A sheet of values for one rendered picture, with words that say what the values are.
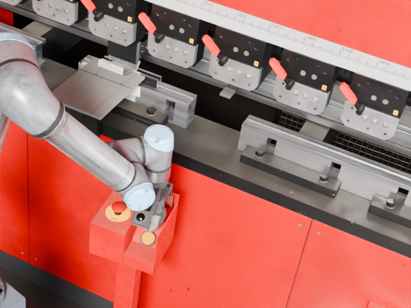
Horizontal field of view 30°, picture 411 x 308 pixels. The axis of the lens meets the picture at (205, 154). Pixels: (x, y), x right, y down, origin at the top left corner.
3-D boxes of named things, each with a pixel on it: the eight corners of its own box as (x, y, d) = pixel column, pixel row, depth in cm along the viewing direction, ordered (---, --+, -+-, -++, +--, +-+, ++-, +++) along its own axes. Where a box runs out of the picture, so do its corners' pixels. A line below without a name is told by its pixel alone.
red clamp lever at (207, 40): (203, 36, 207) (225, 65, 209) (210, 30, 210) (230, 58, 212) (199, 39, 208) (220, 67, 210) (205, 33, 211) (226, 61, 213)
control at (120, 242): (88, 252, 218) (90, 206, 207) (111, 218, 230) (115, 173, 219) (152, 275, 214) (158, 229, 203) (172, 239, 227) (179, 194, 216)
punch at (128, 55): (106, 60, 236) (108, 33, 230) (109, 57, 238) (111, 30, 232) (134, 70, 233) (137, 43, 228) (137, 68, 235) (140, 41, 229)
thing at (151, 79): (99, 67, 238) (100, 59, 236) (104, 63, 240) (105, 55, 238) (156, 88, 233) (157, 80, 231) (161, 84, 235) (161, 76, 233)
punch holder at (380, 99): (338, 123, 208) (353, 73, 198) (347, 109, 215) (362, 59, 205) (391, 142, 205) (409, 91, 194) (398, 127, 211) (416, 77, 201)
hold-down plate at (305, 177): (238, 162, 225) (240, 154, 223) (245, 152, 229) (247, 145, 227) (334, 198, 218) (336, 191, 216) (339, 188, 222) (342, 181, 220)
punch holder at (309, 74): (271, 99, 214) (282, 48, 203) (281, 85, 220) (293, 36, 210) (321, 117, 210) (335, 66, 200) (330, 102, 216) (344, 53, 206)
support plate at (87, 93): (46, 99, 218) (46, 96, 217) (94, 60, 237) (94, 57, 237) (100, 120, 213) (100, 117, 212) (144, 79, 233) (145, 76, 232)
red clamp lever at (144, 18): (139, 13, 212) (161, 41, 214) (146, 8, 215) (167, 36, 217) (135, 17, 213) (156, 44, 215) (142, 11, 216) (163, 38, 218)
